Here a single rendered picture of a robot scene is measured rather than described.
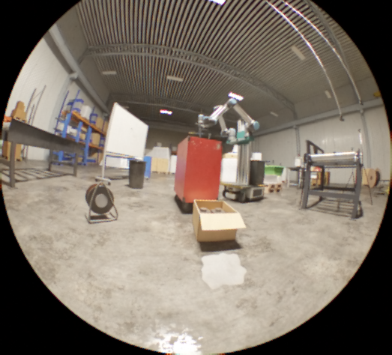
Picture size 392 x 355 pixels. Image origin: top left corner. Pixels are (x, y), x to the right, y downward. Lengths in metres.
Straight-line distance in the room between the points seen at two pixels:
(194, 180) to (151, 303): 1.29
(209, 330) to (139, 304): 0.28
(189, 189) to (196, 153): 0.44
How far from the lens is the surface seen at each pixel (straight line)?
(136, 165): 2.75
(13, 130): 2.37
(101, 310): 0.66
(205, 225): 0.87
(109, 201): 1.26
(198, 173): 1.50
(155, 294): 0.67
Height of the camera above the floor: 0.57
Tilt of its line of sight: 4 degrees up
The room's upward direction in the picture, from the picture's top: 5 degrees clockwise
